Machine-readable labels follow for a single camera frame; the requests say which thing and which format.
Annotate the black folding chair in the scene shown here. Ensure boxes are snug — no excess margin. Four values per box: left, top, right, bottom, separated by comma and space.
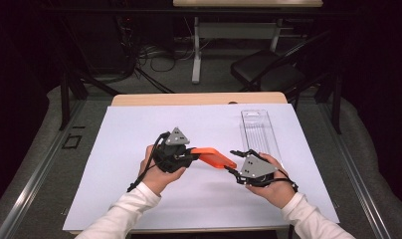
230, 29, 342, 103

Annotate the black metal stand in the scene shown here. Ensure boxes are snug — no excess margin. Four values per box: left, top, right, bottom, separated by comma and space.
58, 69, 120, 131
314, 73, 343, 135

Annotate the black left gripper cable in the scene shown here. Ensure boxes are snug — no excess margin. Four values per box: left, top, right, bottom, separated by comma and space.
126, 131, 171, 193

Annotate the tangle of floor cables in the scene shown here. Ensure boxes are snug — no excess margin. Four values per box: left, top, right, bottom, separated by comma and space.
135, 43, 197, 74

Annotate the person's right hand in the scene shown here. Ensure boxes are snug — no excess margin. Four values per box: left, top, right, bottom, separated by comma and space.
245, 152, 297, 210

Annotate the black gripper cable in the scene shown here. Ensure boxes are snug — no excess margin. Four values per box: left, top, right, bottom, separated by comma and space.
126, 131, 171, 193
272, 167, 300, 193

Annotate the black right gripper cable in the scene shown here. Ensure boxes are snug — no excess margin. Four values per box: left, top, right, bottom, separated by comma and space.
272, 167, 300, 193

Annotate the dark cabinet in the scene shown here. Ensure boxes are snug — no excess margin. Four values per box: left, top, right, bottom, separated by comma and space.
66, 13, 130, 76

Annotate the clear plastic box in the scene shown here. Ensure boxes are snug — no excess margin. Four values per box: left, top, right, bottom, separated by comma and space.
240, 109, 285, 167

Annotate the white paper sheet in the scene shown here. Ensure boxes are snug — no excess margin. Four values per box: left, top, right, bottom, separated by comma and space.
62, 103, 340, 232

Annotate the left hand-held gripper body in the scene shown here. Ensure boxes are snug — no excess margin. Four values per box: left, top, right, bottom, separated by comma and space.
152, 126, 198, 174

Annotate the person's left hand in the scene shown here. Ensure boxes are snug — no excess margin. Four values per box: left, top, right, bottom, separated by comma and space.
137, 144, 187, 196

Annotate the white-legged wooden desk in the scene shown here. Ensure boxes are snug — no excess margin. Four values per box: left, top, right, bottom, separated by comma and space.
172, 0, 323, 85

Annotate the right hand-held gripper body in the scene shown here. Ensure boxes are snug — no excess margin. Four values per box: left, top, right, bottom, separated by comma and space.
235, 154, 280, 187

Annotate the metal floor rail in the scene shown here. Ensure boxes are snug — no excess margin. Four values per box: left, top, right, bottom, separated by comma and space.
321, 103, 392, 239
0, 99, 86, 239

